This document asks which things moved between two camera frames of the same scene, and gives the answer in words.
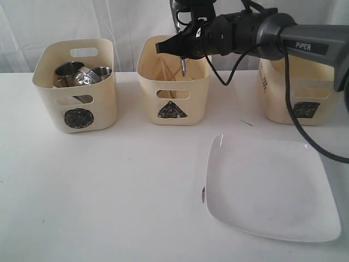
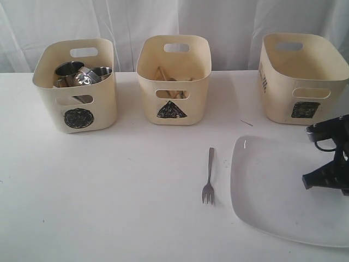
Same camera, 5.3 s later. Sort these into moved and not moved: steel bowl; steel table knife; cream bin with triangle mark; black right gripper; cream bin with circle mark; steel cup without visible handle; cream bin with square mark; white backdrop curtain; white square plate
Moved: steel table knife; white square plate; black right gripper
Not moved: steel cup without visible handle; cream bin with circle mark; cream bin with triangle mark; cream bin with square mark; steel bowl; white backdrop curtain
